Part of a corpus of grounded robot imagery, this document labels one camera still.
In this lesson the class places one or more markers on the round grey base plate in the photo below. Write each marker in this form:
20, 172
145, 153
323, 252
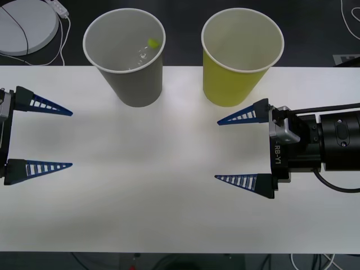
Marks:
33, 25

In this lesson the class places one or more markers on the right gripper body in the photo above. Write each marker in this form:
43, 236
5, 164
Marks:
281, 163

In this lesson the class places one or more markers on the grey plastic waste bin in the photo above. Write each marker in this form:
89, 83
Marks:
135, 87

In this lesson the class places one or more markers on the white power strip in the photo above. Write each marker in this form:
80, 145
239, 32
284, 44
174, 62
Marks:
60, 8

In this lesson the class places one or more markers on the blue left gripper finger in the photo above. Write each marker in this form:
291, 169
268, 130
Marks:
24, 99
17, 171

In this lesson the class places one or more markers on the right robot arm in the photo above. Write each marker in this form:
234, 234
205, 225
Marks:
340, 140

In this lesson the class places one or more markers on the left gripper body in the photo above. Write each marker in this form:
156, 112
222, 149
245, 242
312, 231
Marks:
3, 140

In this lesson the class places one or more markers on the clear bottle with green cap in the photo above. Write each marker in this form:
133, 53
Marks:
153, 42

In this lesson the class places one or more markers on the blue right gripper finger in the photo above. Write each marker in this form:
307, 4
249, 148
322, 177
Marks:
264, 184
260, 112

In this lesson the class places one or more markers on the grey marker board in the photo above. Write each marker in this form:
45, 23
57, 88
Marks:
346, 60

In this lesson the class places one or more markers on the yellow-green plastic waste bin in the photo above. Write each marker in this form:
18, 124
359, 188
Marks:
225, 87

